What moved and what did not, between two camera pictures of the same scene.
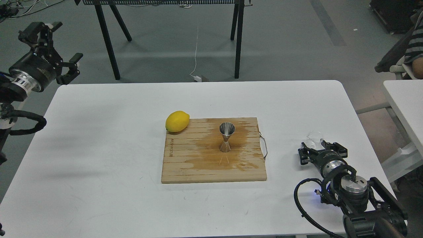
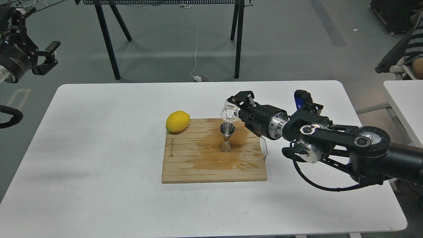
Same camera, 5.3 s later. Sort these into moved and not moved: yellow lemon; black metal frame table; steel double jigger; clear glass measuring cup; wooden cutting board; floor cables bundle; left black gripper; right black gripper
Moved: right black gripper; clear glass measuring cup; left black gripper
Not moved: black metal frame table; yellow lemon; steel double jigger; wooden cutting board; floor cables bundle
